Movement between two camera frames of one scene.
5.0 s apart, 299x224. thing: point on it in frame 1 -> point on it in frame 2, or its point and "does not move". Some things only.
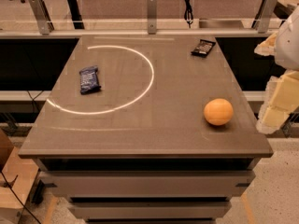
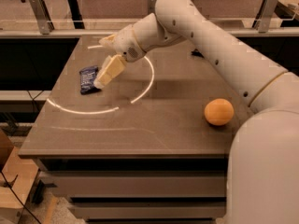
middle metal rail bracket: [151, 12] does not move
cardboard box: [17, 176] does not move
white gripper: [288, 44] -> [127, 44]
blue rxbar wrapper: [89, 79] does not move
